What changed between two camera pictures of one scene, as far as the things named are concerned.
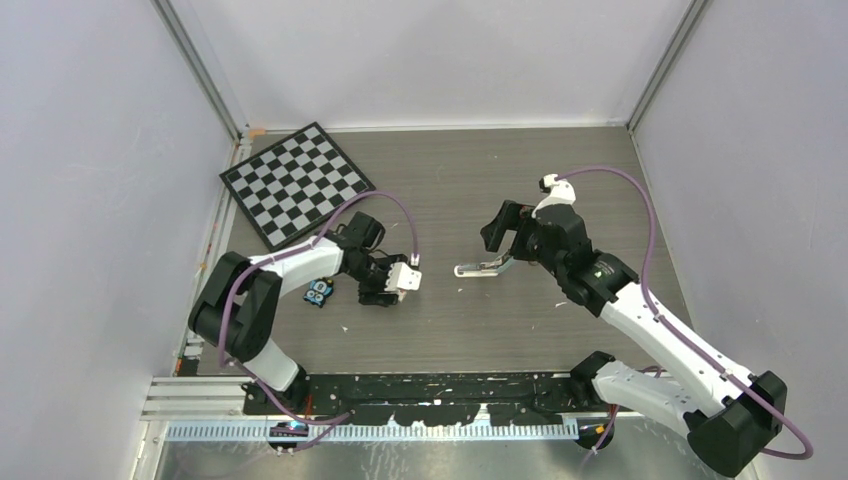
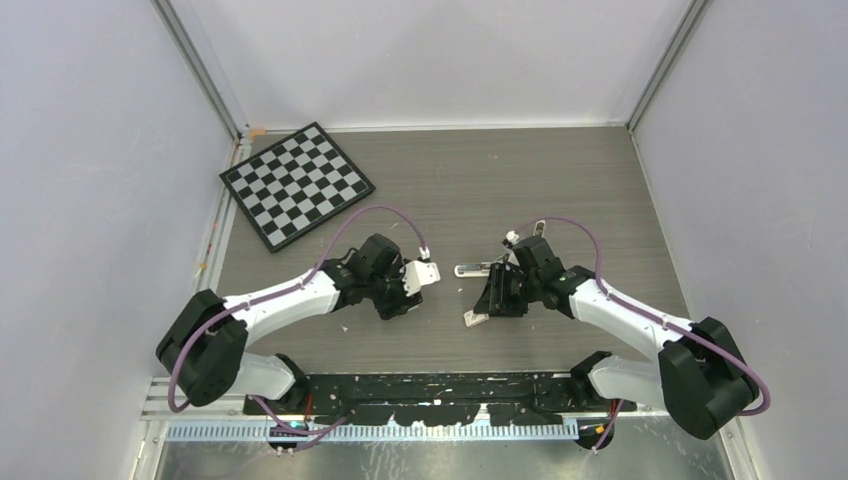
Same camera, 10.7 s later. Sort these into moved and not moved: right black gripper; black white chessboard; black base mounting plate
Moved: right black gripper
Not moved: black base mounting plate; black white chessboard
